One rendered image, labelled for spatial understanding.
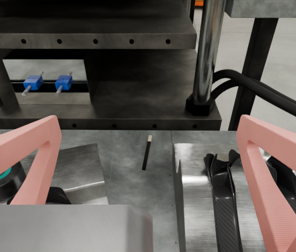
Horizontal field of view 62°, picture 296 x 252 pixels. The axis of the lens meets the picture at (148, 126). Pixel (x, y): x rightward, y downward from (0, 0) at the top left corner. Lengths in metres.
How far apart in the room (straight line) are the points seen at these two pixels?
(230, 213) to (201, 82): 0.48
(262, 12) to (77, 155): 0.71
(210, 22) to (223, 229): 0.53
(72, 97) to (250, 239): 0.73
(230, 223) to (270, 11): 0.69
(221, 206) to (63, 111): 0.66
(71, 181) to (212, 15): 0.55
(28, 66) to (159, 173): 0.57
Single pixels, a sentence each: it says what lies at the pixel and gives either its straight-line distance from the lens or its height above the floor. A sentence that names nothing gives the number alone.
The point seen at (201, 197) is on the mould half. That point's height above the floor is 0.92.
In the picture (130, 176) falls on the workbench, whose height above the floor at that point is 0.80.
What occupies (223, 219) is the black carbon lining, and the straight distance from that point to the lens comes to 0.46.
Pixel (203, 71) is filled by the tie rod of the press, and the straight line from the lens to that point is 0.81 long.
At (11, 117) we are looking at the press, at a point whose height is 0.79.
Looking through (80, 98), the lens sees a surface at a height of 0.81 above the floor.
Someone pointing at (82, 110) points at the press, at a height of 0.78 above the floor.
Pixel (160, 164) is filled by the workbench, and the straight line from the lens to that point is 0.66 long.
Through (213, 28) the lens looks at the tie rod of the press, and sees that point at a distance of 0.76.
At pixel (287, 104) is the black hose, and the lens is 0.79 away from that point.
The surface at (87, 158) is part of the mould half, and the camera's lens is 0.54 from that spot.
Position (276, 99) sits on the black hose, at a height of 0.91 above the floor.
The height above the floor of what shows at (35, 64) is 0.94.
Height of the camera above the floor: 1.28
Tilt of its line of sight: 37 degrees down
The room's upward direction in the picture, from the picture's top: straight up
